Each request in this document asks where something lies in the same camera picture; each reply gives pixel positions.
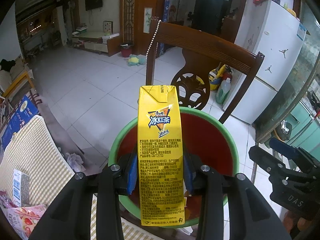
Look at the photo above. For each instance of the white refrigerator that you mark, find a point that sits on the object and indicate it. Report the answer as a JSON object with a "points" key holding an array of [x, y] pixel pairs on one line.
{"points": [[272, 45]]}

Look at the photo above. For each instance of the yellow wooden sofa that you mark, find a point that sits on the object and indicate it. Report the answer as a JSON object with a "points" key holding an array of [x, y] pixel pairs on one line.
{"points": [[17, 80]]}

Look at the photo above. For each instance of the wooden lattice partition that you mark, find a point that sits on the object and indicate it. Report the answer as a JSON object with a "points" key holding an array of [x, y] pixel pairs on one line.
{"points": [[128, 10]]}

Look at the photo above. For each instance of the purple snack wrapper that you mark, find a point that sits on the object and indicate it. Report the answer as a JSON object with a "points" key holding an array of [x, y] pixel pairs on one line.
{"points": [[6, 200]]}

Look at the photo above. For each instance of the white and blue small box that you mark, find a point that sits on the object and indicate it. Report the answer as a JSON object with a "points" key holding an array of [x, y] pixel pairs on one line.
{"points": [[20, 187]]}

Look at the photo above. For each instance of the small red bin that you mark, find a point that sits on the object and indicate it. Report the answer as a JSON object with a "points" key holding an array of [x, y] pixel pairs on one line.
{"points": [[126, 51]]}

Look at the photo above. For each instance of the green plush toy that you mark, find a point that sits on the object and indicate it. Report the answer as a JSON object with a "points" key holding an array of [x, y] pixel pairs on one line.
{"points": [[135, 60]]}

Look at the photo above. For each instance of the small picture frame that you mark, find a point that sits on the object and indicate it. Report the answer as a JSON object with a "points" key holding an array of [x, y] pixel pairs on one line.
{"points": [[108, 27]]}

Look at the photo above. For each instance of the blue flat box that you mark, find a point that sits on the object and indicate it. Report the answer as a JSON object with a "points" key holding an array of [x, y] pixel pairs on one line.
{"points": [[21, 112]]}

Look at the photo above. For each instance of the yellow drink carton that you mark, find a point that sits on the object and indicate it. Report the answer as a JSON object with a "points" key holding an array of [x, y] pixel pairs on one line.
{"points": [[160, 142]]}

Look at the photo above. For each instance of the yellow checked table mat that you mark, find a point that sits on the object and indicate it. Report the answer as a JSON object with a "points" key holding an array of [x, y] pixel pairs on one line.
{"points": [[37, 160]]}

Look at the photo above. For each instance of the blue printed door curtain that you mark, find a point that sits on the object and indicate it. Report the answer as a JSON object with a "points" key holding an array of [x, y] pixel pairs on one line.
{"points": [[171, 7]]}

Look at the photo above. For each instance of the person's right hand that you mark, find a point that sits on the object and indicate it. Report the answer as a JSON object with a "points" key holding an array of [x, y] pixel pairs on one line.
{"points": [[300, 226]]}

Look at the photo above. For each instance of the carved wooden chair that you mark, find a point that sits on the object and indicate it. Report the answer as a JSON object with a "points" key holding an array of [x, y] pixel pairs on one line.
{"points": [[207, 47]]}

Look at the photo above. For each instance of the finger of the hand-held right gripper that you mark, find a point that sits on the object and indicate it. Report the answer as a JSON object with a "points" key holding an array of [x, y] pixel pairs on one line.
{"points": [[280, 144], [260, 156]]}

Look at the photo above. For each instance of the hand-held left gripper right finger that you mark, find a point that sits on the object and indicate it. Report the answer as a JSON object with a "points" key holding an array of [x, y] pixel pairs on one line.
{"points": [[188, 180]]}

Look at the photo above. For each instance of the green detergent bottle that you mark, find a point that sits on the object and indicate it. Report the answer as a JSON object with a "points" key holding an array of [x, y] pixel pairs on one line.
{"points": [[223, 92]]}

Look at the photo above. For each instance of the wall television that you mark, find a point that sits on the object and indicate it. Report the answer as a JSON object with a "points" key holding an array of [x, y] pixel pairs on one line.
{"points": [[93, 0]]}

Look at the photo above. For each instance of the pink snack packet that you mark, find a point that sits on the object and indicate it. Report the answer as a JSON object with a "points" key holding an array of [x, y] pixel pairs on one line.
{"points": [[22, 220]]}

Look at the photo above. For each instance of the red bin with green rim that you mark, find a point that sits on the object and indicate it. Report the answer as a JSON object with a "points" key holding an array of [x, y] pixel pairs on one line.
{"points": [[212, 140]]}

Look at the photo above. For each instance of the low television cabinet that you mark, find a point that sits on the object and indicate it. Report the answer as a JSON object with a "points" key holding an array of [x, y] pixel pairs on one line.
{"points": [[92, 42]]}

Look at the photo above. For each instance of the black cloth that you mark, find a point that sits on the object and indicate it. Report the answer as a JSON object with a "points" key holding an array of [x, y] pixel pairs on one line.
{"points": [[5, 65]]}

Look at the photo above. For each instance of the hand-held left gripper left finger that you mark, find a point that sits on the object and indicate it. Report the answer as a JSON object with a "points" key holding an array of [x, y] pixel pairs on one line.
{"points": [[131, 182]]}

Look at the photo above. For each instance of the bamboo wall scroll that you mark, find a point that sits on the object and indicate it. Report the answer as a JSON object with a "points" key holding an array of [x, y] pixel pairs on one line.
{"points": [[148, 18]]}

